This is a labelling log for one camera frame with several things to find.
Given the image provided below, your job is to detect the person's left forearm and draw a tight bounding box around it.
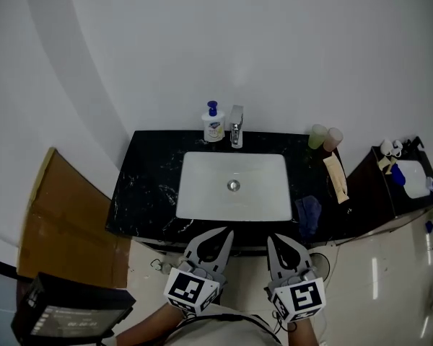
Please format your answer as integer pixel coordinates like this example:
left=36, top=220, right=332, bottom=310
left=115, top=303, right=188, bottom=346

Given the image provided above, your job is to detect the pink plastic cup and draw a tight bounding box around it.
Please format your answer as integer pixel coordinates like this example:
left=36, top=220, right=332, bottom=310
left=323, top=127, right=344, bottom=153

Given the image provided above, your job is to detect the black monitor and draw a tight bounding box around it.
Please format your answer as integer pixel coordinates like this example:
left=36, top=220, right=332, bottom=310
left=10, top=271, right=137, bottom=346

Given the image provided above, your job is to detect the white sink basin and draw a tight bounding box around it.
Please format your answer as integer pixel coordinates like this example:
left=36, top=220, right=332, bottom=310
left=175, top=151, right=293, bottom=222

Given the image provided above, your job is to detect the green plastic cup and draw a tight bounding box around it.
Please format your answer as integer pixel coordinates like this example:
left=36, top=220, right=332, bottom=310
left=307, top=123, right=328, bottom=150

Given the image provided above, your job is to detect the beige flat packet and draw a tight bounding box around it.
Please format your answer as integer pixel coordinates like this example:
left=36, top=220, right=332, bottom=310
left=323, top=153, right=349, bottom=204

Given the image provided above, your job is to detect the small white basin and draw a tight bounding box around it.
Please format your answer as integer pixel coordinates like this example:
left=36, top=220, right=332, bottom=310
left=396, top=159, right=432, bottom=200

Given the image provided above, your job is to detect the small blue object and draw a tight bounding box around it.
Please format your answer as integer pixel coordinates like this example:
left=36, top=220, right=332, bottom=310
left=392, top=163, right=407, bottom=186

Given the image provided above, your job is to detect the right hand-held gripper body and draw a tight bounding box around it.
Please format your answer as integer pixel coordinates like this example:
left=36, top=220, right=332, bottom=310
left=265, top=265, right=328, bottom=324

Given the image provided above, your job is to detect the person's white shirt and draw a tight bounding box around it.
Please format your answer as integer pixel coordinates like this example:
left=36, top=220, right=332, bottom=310
left=165, top=314, right=282, bottom=346

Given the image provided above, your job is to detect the person's right forearm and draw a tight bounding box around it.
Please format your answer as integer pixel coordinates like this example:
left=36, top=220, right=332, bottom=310
left=288, top=319, right=318, bottom=346

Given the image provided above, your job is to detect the dark blue towel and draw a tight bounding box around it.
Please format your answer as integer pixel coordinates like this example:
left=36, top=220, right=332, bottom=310
left=294, top=195, right=323, bottom=238

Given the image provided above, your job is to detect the chrome faucet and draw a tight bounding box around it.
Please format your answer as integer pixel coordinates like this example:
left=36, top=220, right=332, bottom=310
left=229, top=105, right=245, bottom=149

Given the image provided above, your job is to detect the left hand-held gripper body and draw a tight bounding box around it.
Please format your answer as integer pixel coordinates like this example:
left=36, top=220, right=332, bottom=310
left=164, top=258, right=228, bottom=316

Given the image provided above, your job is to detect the dark brown cabinet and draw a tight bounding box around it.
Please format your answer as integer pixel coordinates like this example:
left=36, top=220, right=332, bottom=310
left=346, top=137, right=433, bottom=237

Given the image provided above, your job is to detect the black marble vanity counter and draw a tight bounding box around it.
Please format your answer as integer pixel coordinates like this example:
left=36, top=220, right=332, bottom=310
left=105, top=130, right=351, bottom=248

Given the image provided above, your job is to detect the coiled floor cable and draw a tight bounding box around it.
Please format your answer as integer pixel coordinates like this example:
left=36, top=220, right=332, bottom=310
left=149, top=257, right=174, bottom=275

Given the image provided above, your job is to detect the beige crumpled packet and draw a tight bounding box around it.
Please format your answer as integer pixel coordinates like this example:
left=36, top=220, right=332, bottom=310
left=377, top=156, right=398, bottom=174

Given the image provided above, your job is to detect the white soap bottle blue pump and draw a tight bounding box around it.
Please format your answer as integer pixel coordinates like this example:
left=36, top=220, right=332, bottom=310
left=201, top=100, right=225, bottom=143

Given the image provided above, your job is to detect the brown cardboard box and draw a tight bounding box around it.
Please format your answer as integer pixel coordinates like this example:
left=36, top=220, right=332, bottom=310
left=17, top=147, right=131, bottom=288

